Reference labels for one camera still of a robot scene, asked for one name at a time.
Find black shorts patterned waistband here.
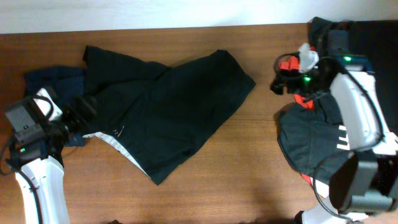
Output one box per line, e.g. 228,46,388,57
83,46,255,185

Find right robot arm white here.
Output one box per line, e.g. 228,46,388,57
271,30,397,223

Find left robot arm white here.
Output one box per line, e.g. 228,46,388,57
5,95,97,223

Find red garment in pile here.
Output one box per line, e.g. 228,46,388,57
278,56,315,110

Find folded navy blue garment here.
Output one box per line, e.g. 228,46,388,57
23,65,88,147

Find black garment white lettering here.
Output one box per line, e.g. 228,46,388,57
274,95,350,184

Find black t-shirt on pile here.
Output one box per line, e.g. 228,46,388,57
308,17,397,133

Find white garment under pile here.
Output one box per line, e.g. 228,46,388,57
312,179,329,198

